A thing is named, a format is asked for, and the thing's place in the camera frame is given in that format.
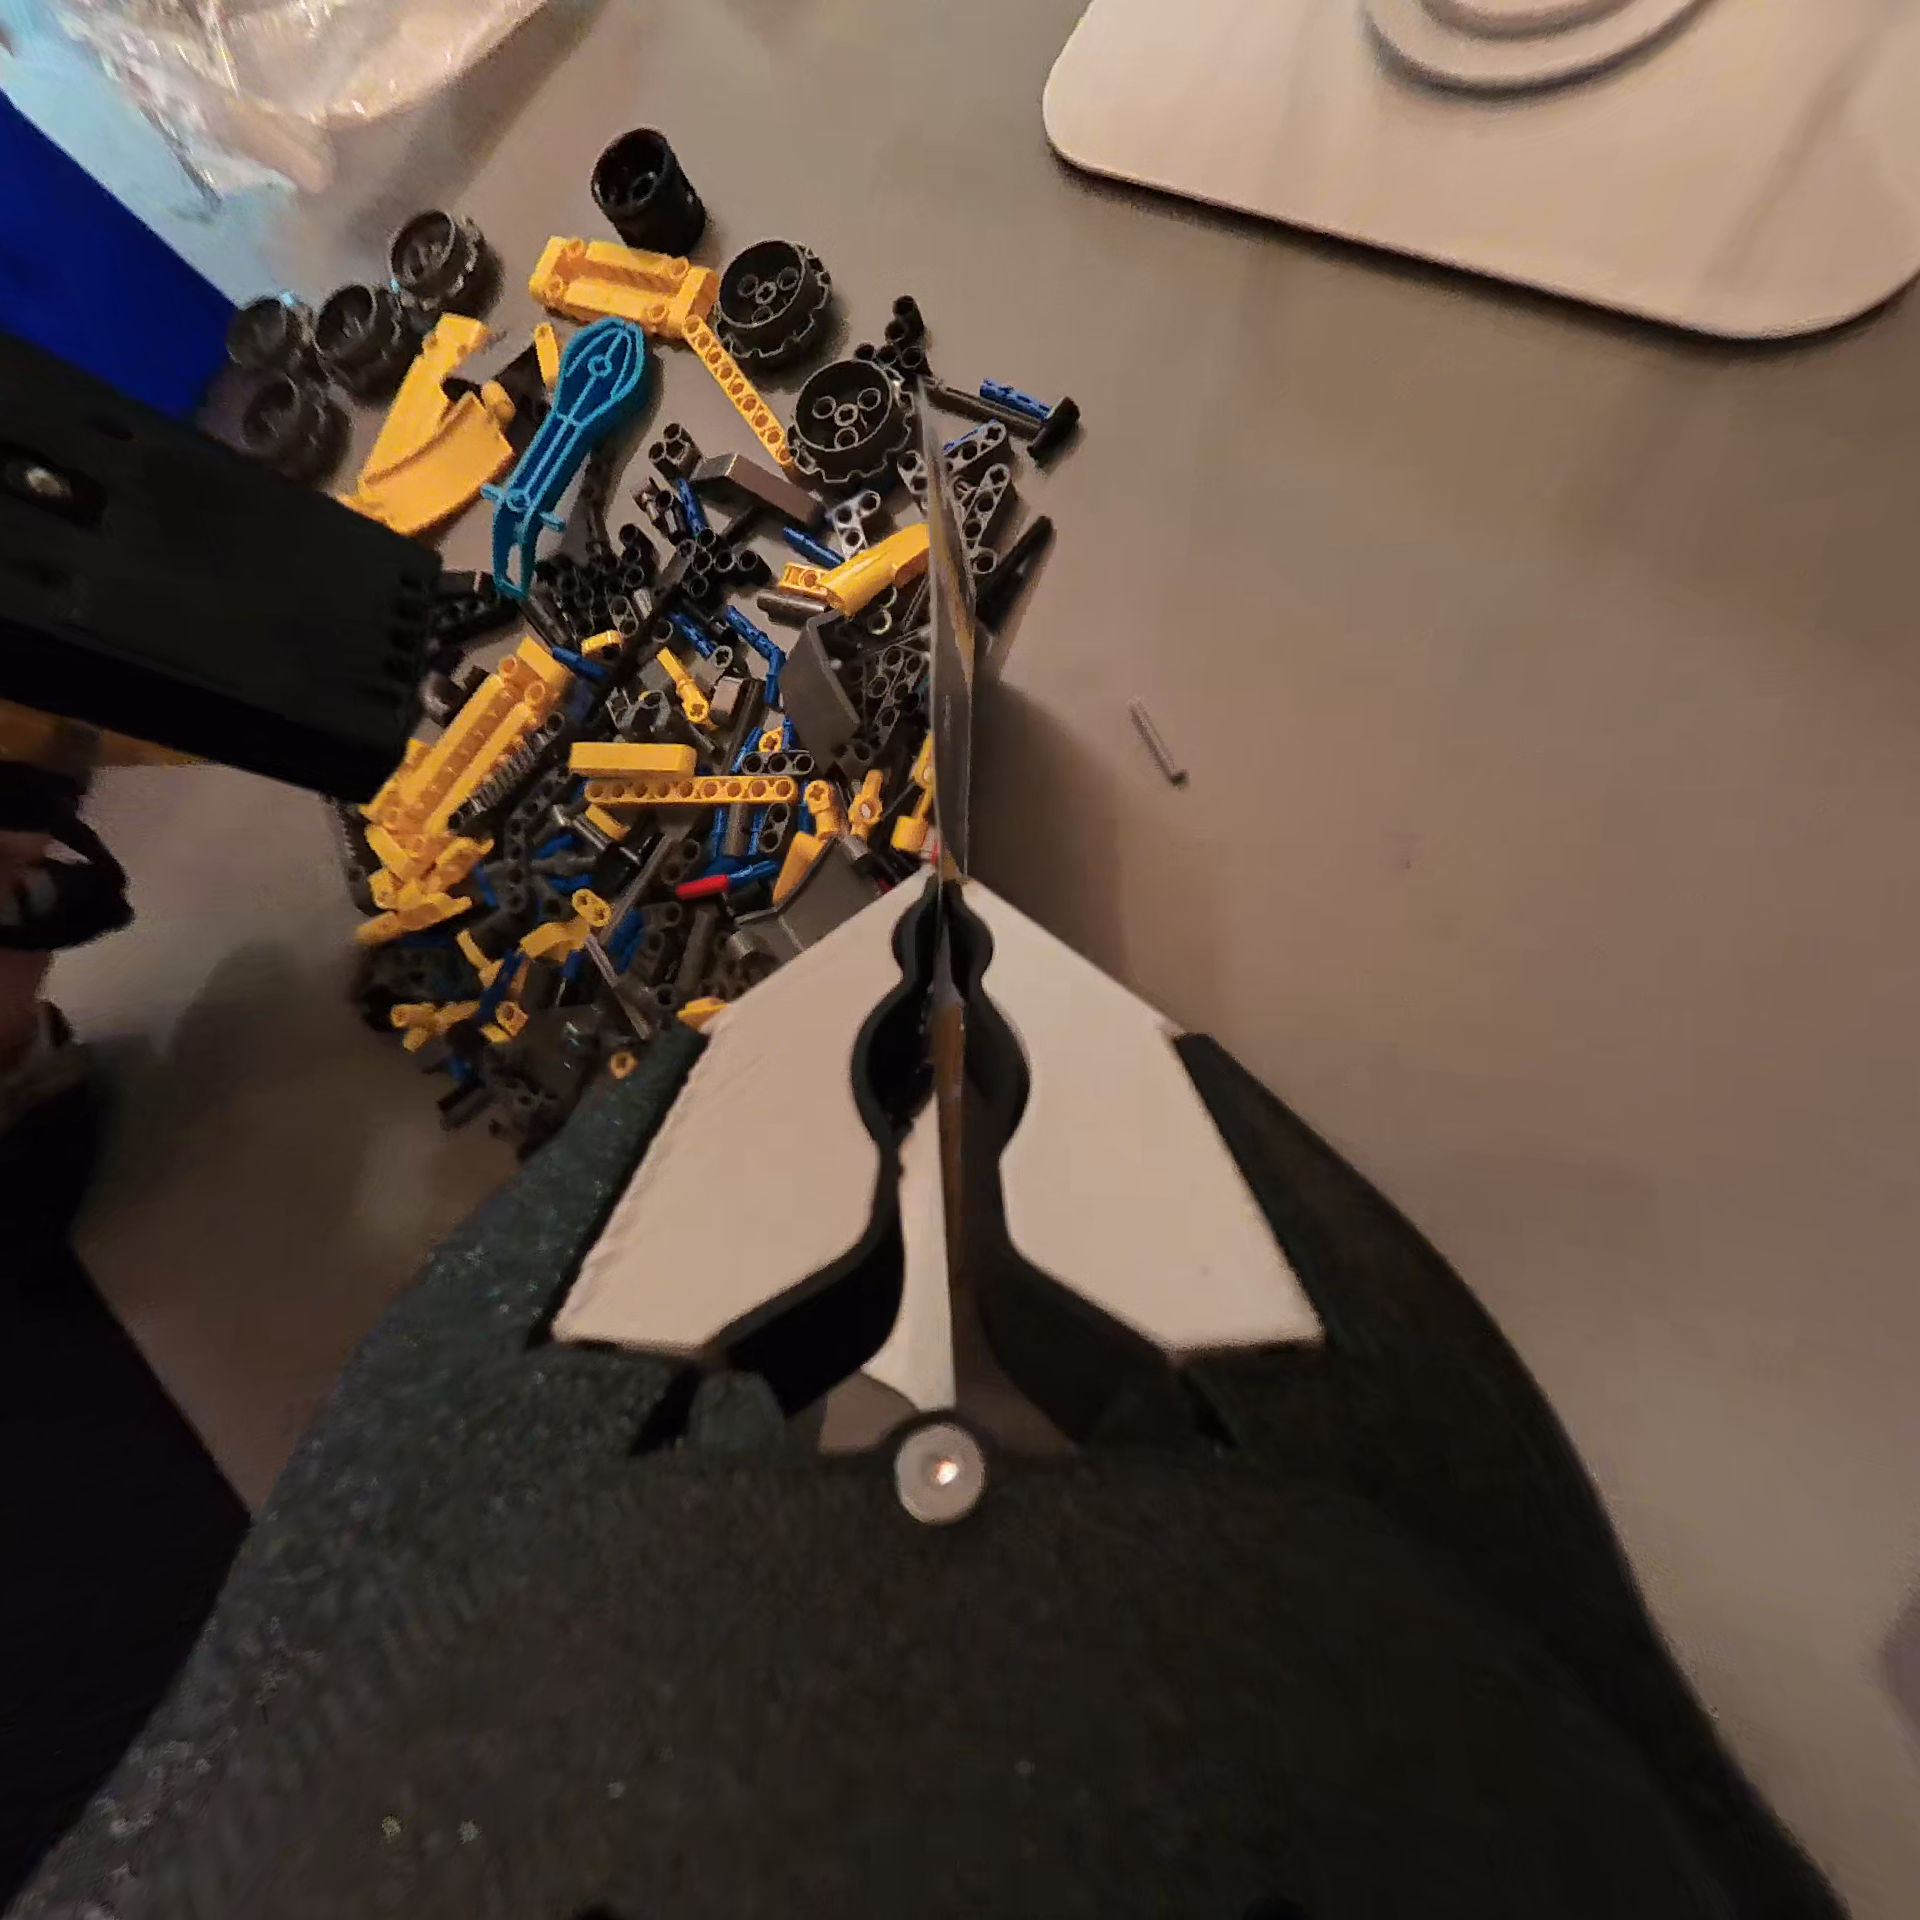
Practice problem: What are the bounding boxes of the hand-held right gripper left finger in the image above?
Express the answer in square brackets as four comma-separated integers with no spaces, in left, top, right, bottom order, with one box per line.
[549,873,945,1366]

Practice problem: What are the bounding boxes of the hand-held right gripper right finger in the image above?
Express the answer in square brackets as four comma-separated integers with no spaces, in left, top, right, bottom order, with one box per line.
[958,883,1327,1364]

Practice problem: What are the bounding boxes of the pile of toy building pieces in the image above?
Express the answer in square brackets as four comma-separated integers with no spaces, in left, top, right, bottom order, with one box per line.
[221,128,1086,1161]

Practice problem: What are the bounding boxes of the yellow sticker sheet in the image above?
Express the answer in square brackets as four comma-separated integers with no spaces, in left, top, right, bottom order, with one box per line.
[861,427,994,1420]

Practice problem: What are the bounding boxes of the blue bin holding bags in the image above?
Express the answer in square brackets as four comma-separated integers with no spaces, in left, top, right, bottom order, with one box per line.
[0,88,242,423]

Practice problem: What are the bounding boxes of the teal toy brick separator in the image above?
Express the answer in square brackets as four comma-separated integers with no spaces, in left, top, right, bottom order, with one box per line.
[479,315,662,601]

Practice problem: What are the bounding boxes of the empty clear plastic bags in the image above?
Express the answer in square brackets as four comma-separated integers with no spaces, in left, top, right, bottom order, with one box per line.
[0,0,549,225]

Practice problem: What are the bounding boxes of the white book stand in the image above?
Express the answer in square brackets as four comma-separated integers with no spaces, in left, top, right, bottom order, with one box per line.
[1043,0,1920,344]

